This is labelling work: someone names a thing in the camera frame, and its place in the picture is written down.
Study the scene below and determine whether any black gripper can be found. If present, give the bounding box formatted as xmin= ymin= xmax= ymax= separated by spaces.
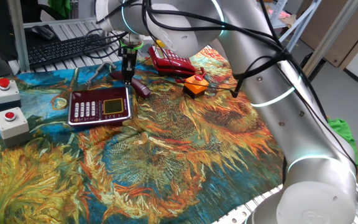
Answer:
xmin=122 ymin=49 xmax=138 ymax=85

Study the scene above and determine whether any maroon telephone handset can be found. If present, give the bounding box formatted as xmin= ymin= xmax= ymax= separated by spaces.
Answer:
xmin=109 ymin=70 xmax=152 ymax=100

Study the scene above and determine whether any maroon telephone base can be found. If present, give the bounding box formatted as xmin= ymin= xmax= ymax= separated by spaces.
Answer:
xmin=67 ymin=86 xmax=132 ymax=127

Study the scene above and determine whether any red telephone handset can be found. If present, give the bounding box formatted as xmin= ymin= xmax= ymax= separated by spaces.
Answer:
xmin=154 ymin=60 xmax=197 ymax=78

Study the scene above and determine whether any orange emergency stop button box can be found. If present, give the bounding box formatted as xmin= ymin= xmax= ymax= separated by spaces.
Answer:
xmin=182 ymin=73 xmax=210 ymax=100

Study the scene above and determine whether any black keyboard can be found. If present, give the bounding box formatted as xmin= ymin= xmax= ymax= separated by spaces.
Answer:
xmin=26 ymin=33 xmax=111 ymax=70

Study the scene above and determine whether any sunflower painting tablecloth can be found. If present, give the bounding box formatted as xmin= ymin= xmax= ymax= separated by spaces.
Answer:
xmin=0 ymin=46 xmax=287 ymax=224

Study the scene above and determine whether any black computer mouse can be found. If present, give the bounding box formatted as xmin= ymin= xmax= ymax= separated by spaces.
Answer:
xmin=31 ymin=24 xmax=55 ymax=40

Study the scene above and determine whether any green cloth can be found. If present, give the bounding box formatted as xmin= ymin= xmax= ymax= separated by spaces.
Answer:
xmin=47 ymin=0 xmax=71 ymax=19
xmin=327 ymin=118 xmax=358 ymax=167

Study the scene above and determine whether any white button box black base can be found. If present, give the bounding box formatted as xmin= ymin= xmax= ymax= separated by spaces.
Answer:
xmin=0 ymin=77 xmax=22 ymax=112

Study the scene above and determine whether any white button box grey base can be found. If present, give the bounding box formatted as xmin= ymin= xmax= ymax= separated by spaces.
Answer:
xmin=0 ymin=107 xmax=32 ymax=149

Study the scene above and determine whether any silver base mounting plate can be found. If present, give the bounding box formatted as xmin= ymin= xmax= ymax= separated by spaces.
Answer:
xmin=211 ymin=202 xmax=262 ymax=224

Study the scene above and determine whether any brown wooden cabinet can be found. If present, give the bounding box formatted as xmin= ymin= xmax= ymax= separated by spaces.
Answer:
xmin=300 ymin=0 xmax=358 ymax=68

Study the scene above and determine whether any green flange ring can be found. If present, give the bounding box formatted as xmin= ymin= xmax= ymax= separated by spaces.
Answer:
xmin=119 ymin=41 xmax=144 ymax=52

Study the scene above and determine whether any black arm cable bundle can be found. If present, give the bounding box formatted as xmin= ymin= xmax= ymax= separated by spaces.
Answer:
xmin=94 ymin=0 xmax=358 ymax=175

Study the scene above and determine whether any upright aluminium post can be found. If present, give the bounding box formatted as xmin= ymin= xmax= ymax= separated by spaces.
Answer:
xmin=7 ymin=0 xmax=30 ymax=73

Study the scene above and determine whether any thin aluminium frame brace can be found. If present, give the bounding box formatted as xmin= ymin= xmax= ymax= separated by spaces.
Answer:
xmin=278 ymin=0 xmax=320 ymax=52

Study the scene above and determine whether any thick aluminium frame post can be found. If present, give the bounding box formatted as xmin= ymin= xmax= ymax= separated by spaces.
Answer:
xmin=303 ymin=0 xmax=358 ymax=77

